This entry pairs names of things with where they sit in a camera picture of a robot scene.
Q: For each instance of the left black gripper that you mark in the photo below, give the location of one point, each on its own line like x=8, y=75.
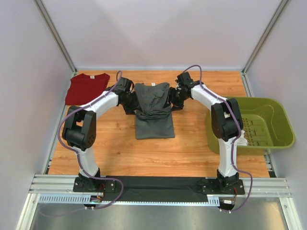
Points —
x=135, y=105

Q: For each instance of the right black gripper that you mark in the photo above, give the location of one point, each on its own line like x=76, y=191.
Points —
x=177, y=105

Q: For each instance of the grey t-shirt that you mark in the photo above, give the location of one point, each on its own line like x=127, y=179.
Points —
x=153, y=120

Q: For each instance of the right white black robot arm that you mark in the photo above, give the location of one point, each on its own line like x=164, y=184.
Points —
x=226, y=122

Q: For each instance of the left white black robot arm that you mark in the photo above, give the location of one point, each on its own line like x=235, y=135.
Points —
x=80, y=131

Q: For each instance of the red folded t-shirt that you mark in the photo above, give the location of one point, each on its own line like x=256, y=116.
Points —
x=85, y=88

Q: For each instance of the white crumpled t-shirt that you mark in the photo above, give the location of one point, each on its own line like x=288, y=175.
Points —
x=242, y=141

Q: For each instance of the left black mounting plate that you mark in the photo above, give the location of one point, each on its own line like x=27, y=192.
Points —
x=90, y=185

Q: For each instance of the black mounting plate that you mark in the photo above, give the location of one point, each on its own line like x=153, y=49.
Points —
x=90, y=185
x=216, y=187

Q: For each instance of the green plastic basket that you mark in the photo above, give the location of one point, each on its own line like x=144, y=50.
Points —
x=266, y=125

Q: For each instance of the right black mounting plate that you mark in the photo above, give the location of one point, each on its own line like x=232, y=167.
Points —
x=216, y=187

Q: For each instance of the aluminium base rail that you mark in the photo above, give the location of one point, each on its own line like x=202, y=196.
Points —
x=63, y=184

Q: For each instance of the left aluminium frame post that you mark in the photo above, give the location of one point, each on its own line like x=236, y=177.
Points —
x=47, y=18

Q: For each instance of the aluminium frame post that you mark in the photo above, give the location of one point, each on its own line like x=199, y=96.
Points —
x=265, y=35
x=47, y=18

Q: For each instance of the right aluminium frame post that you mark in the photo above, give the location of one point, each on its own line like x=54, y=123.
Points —
x=265, y=35

